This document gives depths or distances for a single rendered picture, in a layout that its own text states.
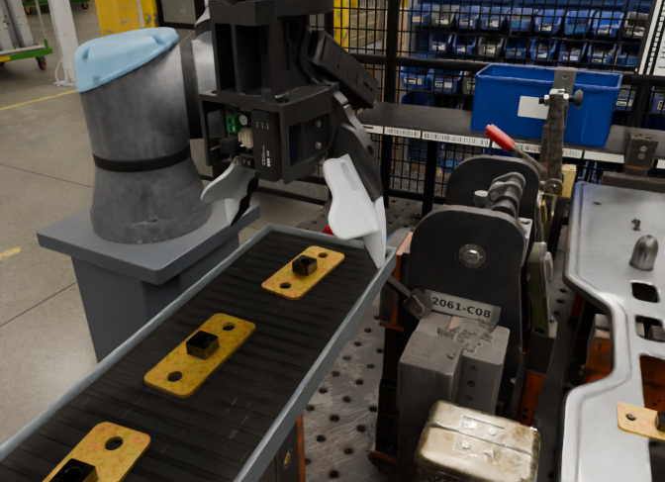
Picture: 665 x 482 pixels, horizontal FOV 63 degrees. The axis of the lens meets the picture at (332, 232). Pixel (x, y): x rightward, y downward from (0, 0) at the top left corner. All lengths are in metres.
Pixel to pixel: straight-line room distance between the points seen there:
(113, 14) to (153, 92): 7.45
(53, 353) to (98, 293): 1.71
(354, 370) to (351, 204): 0.71
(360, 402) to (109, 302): 0.48
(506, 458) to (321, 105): 0.29
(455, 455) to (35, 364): 2.12
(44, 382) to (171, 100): 1.80
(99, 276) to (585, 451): 0.57
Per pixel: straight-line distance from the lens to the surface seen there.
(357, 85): 0.45
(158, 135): 0.67
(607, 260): 0.92
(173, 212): 0.69
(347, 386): 1.04
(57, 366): 2.39
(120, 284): 0.72
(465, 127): 1.40
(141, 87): 0.65
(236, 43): 0.36
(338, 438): 0.96
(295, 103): 0.35
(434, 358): 0.49
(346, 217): 0.39
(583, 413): 0.63
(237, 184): 0.47
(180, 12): 3.31
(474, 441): 0.46
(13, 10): 8.41
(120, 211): 0.69
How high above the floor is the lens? 1.41
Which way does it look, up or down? 27 degrees down
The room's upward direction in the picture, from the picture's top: straight up
